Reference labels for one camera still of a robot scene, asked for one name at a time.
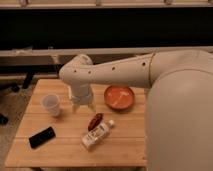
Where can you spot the orange bowl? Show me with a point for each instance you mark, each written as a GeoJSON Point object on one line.
{"type": "Point", "coordinates": [119, 97]}

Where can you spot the clear plastic bottle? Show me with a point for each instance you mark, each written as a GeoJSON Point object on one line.
{"type": "Point", "coordinates": [97, 134]}

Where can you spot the black rectangular remote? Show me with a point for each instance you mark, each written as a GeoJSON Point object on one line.
{"type": "Point", "coordinates": [41, 137]}

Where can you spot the dark red pepper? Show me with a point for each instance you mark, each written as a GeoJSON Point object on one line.
{"type": "Point", "coordinates": [95, 121]}

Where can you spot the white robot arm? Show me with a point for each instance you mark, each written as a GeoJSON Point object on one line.
{"type": "Point", "coordinates": [179, 107]}

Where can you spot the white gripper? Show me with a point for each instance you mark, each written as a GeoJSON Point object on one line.
{"type": "Point", "coordinates": [81, 95]}

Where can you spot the black object on floor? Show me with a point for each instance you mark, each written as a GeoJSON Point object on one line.
{"type": "Point", "coordinates": [3, 119]}

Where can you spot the translucent plastic cup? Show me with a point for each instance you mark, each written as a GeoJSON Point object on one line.
{"type": "Point", "coordinates": [51, 103]}

